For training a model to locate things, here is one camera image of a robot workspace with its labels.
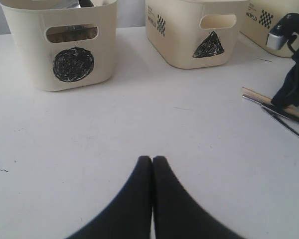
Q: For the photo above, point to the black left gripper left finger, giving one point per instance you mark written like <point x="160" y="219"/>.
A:
<point x="128" y="215"/>

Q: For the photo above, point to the cream bin with triangle mark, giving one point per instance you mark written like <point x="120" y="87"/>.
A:
<point x="191" y="34"/>

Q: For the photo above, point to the white ceramic bowl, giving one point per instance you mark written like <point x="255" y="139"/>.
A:
<point x="71" y="33"/>

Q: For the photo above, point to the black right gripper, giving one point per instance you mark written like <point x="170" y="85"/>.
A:
<point x="288" y="94"/>

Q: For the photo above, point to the cream bin with square mark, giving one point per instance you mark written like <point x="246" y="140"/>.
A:
<point x="261" y="16"/>

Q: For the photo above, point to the wooden chopstick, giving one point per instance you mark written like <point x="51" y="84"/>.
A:
<point x="265" y="99"/>

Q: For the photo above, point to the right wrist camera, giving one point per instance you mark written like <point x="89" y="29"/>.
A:
<point x="283" y="32"/>

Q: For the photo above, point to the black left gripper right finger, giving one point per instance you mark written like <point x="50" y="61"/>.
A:
<point x="176" y="214"/>

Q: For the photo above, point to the cream bin with circle mark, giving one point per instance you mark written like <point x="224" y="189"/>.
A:
<point x="61" y="66"/>

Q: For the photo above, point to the steel table knife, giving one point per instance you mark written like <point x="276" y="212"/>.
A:
<point x="272" y="108"/>

